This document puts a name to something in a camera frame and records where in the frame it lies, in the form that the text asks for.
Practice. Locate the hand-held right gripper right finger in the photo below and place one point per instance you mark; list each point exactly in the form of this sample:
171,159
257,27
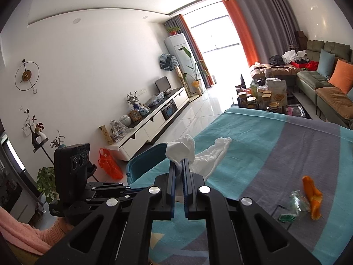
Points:
187,182

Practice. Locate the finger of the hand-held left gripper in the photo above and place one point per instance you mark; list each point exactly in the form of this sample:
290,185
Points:
110,195
110,185

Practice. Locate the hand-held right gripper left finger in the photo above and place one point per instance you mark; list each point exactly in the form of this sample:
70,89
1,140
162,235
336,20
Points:
172,182

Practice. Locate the teal plastic bin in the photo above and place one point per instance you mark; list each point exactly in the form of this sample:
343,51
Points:
140,165

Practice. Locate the clear plastic wrapper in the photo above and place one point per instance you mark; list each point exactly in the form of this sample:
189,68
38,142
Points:
296,203

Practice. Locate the orange peel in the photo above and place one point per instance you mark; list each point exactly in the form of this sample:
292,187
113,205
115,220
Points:
311,196

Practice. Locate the orange plastic bag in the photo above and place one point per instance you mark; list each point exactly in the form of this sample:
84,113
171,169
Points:
110,165

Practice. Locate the green leafy floor plant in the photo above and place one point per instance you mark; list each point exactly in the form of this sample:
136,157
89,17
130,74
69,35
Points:
48,182

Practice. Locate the small potted shelf plant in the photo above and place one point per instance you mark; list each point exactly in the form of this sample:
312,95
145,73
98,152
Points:
58,140

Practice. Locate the white black TV cabinet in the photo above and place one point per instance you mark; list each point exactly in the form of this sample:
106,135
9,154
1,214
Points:
149,132

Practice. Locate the glass ship model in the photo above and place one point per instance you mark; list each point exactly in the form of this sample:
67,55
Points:
117,128

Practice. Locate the dark cabinet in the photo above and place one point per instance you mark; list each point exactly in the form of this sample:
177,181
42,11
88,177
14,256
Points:
11,176

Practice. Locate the blue white ceramic jar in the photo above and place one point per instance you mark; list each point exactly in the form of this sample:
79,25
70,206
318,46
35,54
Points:
144,111

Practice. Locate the clear plastic bag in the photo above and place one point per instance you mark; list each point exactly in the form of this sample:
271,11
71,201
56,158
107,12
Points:
157,99

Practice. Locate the plant in blue vase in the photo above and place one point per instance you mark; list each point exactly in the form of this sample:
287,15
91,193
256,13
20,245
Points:
132,99

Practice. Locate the black monitor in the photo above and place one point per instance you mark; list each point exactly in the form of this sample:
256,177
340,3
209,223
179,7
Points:
162,85

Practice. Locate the group of glass jars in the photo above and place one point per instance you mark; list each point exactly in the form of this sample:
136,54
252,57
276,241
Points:
253,99

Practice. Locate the tall leafy potted plant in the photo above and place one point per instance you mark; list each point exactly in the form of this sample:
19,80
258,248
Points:
193,69

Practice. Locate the standing fan with blue cover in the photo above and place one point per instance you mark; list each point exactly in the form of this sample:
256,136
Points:
168,62

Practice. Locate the clear plastic container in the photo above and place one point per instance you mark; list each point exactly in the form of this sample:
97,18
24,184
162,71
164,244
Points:
293,110

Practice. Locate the white standing air conditioner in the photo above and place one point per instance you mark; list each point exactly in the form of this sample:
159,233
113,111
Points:
176,49

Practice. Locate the dark coffee table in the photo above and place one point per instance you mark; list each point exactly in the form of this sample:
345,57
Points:
306,113

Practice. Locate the grey and orange curtain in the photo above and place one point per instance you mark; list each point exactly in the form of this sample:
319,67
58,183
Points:
187,41

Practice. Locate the dark bag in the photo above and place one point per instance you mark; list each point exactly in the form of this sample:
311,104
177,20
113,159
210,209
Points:
275,59

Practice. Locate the small green potted plant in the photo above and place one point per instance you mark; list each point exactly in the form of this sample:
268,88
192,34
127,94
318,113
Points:
172,29

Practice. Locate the green sofa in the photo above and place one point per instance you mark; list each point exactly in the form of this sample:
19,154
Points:
311,85

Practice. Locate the pile of white clothes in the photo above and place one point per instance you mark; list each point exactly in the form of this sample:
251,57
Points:
293,56

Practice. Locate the red cloth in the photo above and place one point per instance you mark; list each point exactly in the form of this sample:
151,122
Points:
309,65

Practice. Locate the brown sofa seat pad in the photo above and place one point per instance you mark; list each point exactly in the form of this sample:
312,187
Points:
336,102

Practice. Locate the brown cardboard box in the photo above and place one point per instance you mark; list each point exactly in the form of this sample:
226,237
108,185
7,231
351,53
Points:
300,37

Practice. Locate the blue cushion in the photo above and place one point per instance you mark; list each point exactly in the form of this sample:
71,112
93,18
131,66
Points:
350,95
326,62

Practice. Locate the orange cushion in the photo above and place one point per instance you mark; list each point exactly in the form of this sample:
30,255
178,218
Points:
342,76

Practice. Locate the round wall clock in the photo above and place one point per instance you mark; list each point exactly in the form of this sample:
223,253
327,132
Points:
26,74

